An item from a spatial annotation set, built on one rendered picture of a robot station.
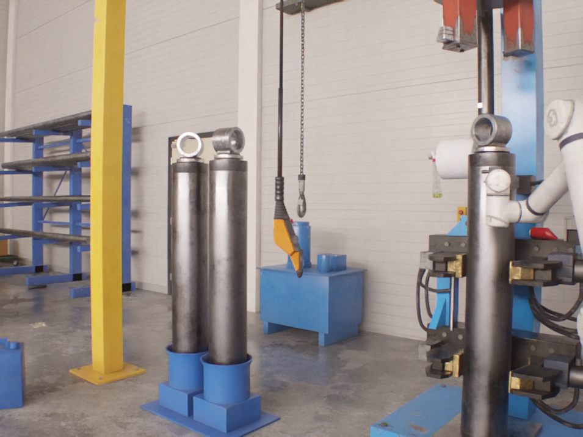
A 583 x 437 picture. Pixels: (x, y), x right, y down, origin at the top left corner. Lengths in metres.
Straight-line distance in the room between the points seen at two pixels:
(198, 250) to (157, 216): 4.42
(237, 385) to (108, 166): 1.80
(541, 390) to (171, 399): 2.01
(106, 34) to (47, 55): 6.91
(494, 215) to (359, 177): 3.21
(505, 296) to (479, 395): 0.47
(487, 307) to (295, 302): 2.61
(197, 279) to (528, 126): 1.99
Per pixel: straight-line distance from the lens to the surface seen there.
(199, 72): 6.98
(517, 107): 2.94
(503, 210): 2.09
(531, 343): 2.72
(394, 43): 5.22
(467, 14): 2.51
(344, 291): 4.74
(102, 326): 3.92
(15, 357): 3.51
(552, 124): 1.66
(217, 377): 2.95
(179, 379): 3.21
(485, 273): 2.45
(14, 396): 3.58
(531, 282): 2.34
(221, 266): 2.84
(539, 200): 2.06
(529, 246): 2.66
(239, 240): 2.84
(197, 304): 3.11
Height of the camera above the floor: 1.23
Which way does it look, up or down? 1 degrees down
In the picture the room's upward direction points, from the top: straight up
